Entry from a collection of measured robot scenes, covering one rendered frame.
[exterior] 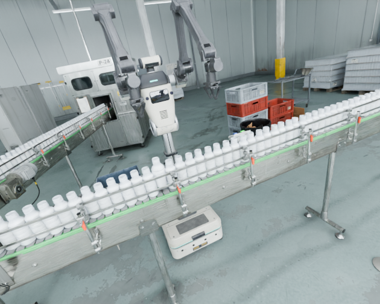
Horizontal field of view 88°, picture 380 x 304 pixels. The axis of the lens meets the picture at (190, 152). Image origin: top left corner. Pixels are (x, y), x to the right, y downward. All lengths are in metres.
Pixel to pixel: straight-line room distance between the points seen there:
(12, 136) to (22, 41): 7.44
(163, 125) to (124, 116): 3.15
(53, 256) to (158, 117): 1.04
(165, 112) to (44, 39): 12.01
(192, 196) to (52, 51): 12.51
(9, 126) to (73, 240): 5.79
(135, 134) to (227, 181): 3.75
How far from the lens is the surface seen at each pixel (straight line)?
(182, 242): 1.88
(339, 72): 8.22
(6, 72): 13.68
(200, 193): 1.15
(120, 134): 4.82
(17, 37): 13.57
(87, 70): 4.78
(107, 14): 1.30
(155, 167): 1.02
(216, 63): 1.13
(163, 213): 1.13
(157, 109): 1.55
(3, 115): 6.75
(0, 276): 1.23
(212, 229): 1.94
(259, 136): 1.27
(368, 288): 2.06
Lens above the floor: 1.60
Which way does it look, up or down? 24 degrees down
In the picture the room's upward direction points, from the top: 11 degrees counter-clockwise
